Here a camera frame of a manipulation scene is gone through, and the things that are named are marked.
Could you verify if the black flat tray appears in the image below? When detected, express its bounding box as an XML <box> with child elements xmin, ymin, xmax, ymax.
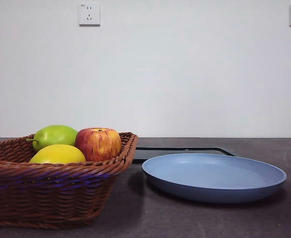
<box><xmin>132</xmin><ymin>146</ymin><xmax>235</xmax><ymax>164</ymax></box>

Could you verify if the blue plate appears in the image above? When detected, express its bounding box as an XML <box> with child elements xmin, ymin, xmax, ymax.
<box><xmin>141</xmin><ymin>153</ymin><xmax>288</xmax><ymax>204</ymax></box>

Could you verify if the red apple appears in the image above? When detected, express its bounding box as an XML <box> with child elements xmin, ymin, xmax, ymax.
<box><xmin>74</xmin><ymin>127</ymin><xmax>122</xmax><ymax>163</ymax></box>

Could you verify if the brown wicker basket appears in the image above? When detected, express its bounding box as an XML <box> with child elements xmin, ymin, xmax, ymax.
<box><xmin>0</xmin><ymin>131</ymin><xmax>139</xmax><ymax>230</ymax></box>

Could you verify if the green pear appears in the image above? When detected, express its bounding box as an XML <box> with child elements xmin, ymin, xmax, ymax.
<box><xmin>26</xmin><ymin>124</ymin><xmax>79</xmax><ymax>153</ymax></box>

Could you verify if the yellow lemon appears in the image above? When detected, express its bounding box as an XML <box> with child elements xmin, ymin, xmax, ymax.
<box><xmin>28</xmin><ymin>144</ymin><xmax>87</xmax><ymax>164</ymax></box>

